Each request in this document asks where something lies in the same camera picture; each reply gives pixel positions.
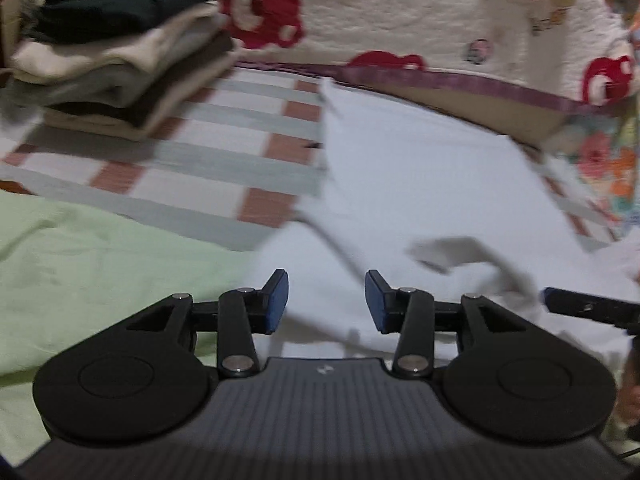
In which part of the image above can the beige bottom folded garment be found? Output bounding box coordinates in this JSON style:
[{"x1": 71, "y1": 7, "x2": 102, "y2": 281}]
[{"x1": 43, "y1": 48, "x2": 240, "y2": 141}]

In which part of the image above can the cream folded garment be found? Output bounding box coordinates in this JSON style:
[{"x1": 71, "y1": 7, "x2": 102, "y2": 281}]
[{"x1": 10, "y1": 1, "x2": 226, "y2": 84}]

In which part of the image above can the dark green folded garment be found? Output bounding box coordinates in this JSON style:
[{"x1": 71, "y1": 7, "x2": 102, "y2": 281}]
[{"x1": 25, "y1": 0, "x2": 209, "y2": 44}]

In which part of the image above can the grey folded garment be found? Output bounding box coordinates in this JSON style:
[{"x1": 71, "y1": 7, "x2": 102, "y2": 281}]
[{"x1": 6, "y1": 20, "x2": 235, "y2": 107}]

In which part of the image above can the black folded garment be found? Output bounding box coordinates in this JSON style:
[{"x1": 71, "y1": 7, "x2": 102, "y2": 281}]
[{"x1": 51, "y1": 32, "x2": 243, "y2": 128}]

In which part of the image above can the white quilt with red bears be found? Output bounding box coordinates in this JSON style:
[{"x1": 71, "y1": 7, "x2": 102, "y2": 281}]
[{"x1": 219, "y1": 0, "x2": 639, "y2": 132}]

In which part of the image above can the floral patterned fabric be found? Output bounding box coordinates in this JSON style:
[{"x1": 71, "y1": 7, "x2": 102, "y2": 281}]
[{"x1": 552, "y1": 110, "x2": 639, "y2": 240}]

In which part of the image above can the white fleece garment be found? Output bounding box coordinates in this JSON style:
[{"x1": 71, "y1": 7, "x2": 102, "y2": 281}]
[{"x1": 248, "y1": 80, "x2": 639, "y2": 372}]

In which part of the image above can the light green bed sheet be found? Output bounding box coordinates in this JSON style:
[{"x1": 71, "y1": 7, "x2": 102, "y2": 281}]
[{"x1": 1, "y1": 192, "x2": 252, "y2": 465}]

